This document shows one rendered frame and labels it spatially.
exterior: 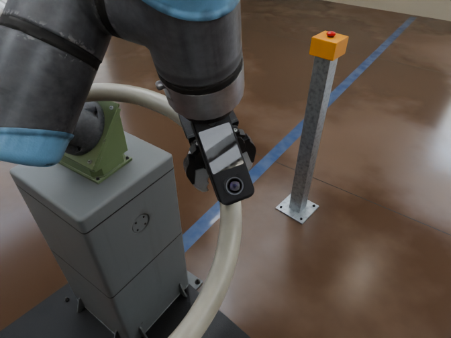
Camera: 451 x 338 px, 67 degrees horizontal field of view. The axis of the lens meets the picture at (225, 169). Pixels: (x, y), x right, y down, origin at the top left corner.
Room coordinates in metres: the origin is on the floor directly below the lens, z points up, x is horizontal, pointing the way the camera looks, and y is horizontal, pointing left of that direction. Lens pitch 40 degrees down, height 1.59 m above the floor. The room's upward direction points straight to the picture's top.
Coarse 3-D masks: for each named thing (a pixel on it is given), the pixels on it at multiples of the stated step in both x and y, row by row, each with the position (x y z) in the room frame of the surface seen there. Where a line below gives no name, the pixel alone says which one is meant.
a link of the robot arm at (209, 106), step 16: (160, 80) 0.33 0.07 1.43; (240, 80) 0.33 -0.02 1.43; (176, 96) 0.31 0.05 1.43; (192, 96) 0.30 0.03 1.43; (208, 96) 0.30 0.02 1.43; (224, 96) 0.31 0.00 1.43; (240, 96) 0.34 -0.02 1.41; (176, 112) 0.33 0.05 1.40; (192, 112) 0.31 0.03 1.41; (208, 112) 0.31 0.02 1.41; (224, 112) 0.32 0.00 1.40
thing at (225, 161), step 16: (192, 128) 0.36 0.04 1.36; (208, 128) 0.34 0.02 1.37; (224, 128) 0.34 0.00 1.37; (208, 144) 0.33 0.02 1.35; (224, 144) 0.33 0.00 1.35; (208, 160) 0.32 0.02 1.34; (224, 160) 0.32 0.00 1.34; (240, 160) 0.32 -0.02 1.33; (224, 176) 0.31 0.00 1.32; (240, 176) 0.31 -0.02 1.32; (224, 192) 0.29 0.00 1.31; (240, 192) 0.30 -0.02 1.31
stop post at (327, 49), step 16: (320, 48) 1.48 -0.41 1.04; (336, 48) 1.44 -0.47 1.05; (320, 64) 1.49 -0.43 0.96; (336, 64) 1.52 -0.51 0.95; (320, 80) 1.48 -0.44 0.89; (320, 96) 1.47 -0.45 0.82; (320, 112) 1.46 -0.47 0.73; (304, 128) 1.50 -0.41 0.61; (320, 128) 1.49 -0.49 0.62; (304, 144) 1.49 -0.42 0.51; (304, 160) 1.48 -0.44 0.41; (304, 176) 1.47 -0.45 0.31; (304, 192) 1.47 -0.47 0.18; (288, 208) 1.50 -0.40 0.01; (304, 208) 1.50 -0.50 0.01
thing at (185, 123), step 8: (232, 112) 0.40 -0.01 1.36; (184, 120) 0.39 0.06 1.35; (192, 120) 0.33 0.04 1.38; (200, 120) 0.33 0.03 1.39; (208, 120) 0.33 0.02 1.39; (216, 120) 0.33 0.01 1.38; (232, 120) 0.39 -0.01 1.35; (184, 128) 0.38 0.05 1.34; (192, 136) 0.37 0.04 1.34; (240, 136) 0.37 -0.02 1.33; (192, 144) 0.37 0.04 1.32; (240, 144) 0.37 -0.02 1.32; (192, 152) 0.35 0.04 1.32; (200, 152) 0.35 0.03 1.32; (200, 160) 0.36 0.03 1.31
